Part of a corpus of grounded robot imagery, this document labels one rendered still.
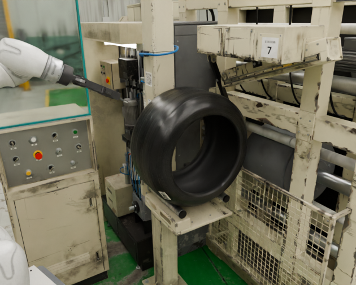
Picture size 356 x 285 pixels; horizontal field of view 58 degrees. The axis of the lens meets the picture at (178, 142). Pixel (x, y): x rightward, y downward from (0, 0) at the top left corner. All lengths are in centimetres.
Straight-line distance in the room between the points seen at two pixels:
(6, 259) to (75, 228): 97
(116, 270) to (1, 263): 146
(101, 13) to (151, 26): 893
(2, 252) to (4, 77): 64
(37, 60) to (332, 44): 112
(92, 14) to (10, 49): 940
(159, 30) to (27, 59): 76
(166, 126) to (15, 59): 64
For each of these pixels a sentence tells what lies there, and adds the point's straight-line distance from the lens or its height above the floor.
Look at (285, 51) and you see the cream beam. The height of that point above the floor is 169.
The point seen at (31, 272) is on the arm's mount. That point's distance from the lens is 170.
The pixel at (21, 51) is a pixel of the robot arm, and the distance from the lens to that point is 123.
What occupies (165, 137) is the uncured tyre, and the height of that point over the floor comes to 133.
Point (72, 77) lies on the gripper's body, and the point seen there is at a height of 162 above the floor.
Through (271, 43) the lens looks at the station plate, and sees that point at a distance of 142.
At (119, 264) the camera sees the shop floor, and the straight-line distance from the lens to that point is 277.
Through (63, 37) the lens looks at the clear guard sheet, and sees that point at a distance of 196.
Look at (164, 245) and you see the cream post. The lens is 222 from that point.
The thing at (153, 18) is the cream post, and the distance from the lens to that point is 172.
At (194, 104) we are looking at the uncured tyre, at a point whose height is 145.
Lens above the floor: 182
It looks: 21 degrees down
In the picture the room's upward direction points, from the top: 1 degrees counter-clockwise
